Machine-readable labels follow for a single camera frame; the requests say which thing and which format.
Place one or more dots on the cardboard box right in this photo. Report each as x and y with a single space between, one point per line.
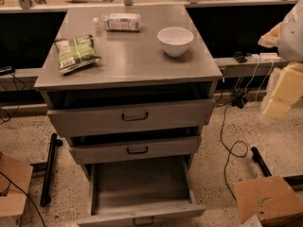
271 200

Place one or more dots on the grey open bottom drawer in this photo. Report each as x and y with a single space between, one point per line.
139 193

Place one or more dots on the cardboard box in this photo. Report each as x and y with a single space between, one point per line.
271 200
14 183

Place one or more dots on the green jalapeno chip bag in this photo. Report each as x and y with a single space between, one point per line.
75 53

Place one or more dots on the cardboard box left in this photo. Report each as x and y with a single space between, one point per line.
14 183

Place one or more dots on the black power adapter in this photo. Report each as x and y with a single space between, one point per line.
240 102

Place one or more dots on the white ceramic bowl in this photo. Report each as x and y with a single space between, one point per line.
174 40

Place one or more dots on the grey top drawer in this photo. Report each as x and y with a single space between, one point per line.
131 118

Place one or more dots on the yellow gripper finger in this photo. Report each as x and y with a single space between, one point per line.
271 38
284 89

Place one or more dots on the white power strip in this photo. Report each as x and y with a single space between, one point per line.
265 57

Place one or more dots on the black remote on ledge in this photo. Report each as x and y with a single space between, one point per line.
239 57

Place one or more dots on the black bar right floor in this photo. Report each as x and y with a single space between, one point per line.
259 160

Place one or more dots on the grey drawer cabinet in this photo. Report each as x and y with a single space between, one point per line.
133 69

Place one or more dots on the black bar floor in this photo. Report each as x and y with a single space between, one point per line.
259 160
54 143

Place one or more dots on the black device left ledge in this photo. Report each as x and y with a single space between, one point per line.
6 70

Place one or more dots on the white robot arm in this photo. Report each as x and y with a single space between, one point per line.
287 37

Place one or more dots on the black bar left floor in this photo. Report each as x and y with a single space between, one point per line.
54 143

